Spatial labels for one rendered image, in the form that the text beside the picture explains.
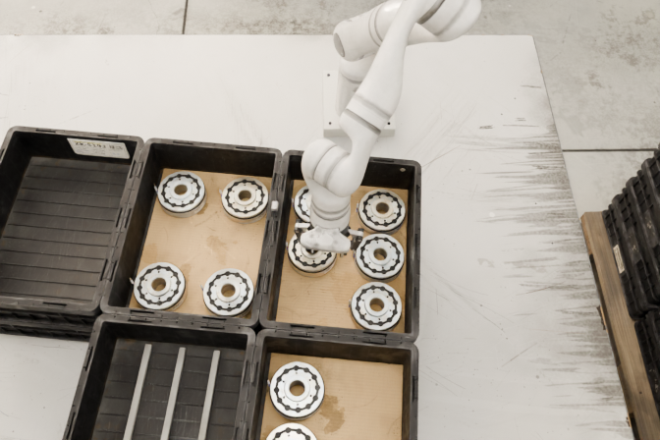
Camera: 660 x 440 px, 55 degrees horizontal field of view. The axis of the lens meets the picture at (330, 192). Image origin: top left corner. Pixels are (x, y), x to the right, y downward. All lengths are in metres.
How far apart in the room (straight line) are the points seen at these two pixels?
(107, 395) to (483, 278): 0.85
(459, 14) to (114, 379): 0.91
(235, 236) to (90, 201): 0.34
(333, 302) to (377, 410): 0.23
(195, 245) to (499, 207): 0.75
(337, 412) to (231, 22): 2.04
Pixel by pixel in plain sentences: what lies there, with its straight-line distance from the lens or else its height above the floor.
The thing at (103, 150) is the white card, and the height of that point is 0.88.
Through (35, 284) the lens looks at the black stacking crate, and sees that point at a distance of 1.46.
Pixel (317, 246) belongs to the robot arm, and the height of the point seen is 1.04.
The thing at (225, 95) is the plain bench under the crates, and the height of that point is 0.70.
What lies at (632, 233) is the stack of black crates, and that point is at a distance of 2.23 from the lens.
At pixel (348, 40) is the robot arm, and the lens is 1.38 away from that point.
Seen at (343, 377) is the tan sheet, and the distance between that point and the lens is 1.29.
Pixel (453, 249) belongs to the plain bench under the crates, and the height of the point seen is 0.70.
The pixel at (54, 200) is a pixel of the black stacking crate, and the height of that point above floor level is 0.83.
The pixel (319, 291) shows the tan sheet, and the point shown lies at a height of 0.83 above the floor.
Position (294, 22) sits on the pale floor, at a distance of 2.93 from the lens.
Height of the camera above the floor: 2.08
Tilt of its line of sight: 60 degrees down
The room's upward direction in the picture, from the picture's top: 3 degrees clockwise
